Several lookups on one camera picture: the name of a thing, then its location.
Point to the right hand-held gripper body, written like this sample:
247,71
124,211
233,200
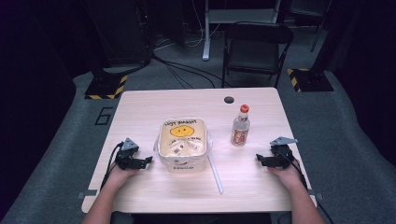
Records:
281,154

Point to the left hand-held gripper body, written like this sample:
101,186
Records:
128,152

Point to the clear bottle with orange cap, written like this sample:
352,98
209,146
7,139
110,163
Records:
240,129

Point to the white food container with smiley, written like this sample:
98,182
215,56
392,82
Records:
183,146

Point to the white straw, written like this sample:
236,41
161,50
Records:
215,172

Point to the person's left hand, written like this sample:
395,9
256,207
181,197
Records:
120,175

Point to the person's right hand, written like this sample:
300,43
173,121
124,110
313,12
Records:
288,177

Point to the black table grommet hole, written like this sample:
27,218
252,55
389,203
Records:
229,100

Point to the striped black stand base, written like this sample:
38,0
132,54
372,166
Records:
309,80
106,87

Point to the black folding chair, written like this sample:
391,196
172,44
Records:
255,49

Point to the black equipment cabinet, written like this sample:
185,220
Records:
121,31

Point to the grey table edge bracket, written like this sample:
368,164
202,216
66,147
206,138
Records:
87,193
317,196

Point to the white desk frame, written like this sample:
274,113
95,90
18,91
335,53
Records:
214,18

